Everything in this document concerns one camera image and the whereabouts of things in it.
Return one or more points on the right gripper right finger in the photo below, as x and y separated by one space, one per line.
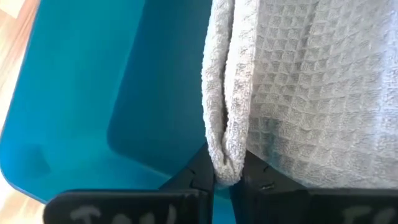
295 208

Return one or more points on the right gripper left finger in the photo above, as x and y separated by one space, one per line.
186 205

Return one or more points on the grey waffle towel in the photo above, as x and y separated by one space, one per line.
311 93

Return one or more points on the teal plastic bin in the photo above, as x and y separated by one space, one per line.
93 109

